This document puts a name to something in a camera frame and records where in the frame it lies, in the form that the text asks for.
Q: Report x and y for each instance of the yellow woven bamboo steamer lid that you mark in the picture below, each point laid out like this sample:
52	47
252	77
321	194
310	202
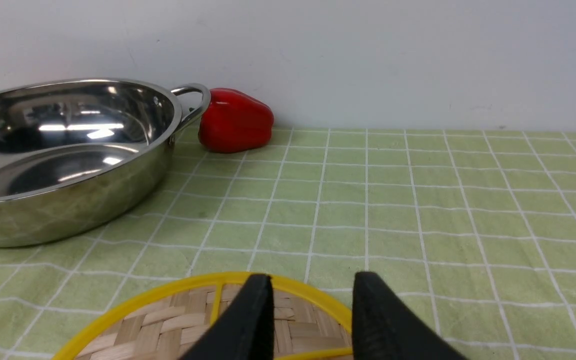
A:
163	323

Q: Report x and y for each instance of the green checked tablecloth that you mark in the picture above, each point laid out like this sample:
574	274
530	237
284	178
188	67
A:
475	231

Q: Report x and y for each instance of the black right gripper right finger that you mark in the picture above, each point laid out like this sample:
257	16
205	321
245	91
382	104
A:
384	328

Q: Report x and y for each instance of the stainless steel pot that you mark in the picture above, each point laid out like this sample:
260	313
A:
77	153

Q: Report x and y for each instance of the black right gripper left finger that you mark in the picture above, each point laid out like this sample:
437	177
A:
245	331

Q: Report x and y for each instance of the red bell pepper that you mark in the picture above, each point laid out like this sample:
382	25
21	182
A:
235	122

